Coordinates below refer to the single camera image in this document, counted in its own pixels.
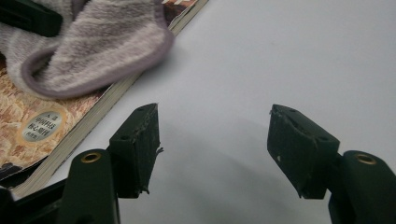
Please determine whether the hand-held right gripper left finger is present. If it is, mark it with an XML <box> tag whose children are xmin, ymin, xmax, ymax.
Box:
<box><xmin>106</xmin><ymin>103</ymin><xmax>163</xmax><ymax>200</ymax></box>

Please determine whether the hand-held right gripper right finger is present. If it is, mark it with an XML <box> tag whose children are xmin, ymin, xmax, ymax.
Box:
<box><xmin>266</xmin><ymin>104</ymin><xmax>341</xmax><ymax>200</ymax></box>

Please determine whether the purple striped towel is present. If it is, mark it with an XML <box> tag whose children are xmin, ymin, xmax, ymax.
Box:
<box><xmin>0</xmin><ymin>0</ymin><xmax>176</xmax><ymax>101</ymax></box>

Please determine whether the glossy magazine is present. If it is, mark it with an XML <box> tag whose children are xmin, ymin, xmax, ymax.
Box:
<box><xmin>0</xmin><ymin>0</ymin><xmax>210</xmax><ymax>200</ymax></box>

